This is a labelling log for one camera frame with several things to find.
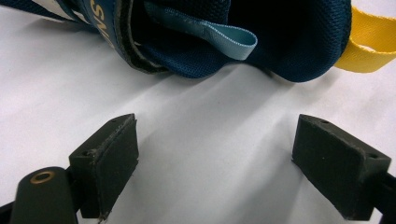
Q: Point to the navy and white sneaker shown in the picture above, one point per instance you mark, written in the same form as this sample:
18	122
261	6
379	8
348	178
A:
295	37

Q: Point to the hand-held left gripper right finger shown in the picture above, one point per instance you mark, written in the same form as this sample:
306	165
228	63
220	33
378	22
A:
336	165

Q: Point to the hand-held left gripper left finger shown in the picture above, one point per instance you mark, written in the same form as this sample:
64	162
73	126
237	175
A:
106	165

